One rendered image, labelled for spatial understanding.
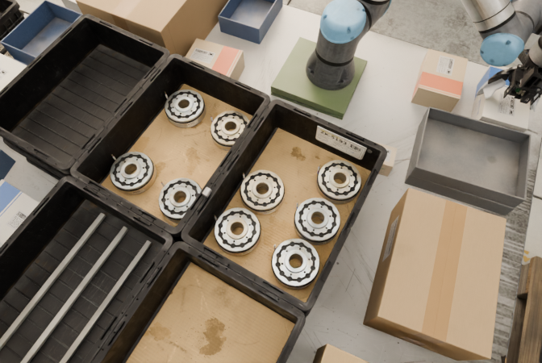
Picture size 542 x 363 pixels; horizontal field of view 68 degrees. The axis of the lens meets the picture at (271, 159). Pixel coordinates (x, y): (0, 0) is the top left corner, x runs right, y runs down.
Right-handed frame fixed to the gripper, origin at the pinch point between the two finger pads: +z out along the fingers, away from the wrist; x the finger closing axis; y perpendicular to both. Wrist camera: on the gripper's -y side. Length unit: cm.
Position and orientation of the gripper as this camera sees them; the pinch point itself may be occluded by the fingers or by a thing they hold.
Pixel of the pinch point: (503, 100)
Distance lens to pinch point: 135.0
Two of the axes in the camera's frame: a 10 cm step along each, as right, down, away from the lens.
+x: 9.4, 3.1, -1.7
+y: -3.5, 8.3, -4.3
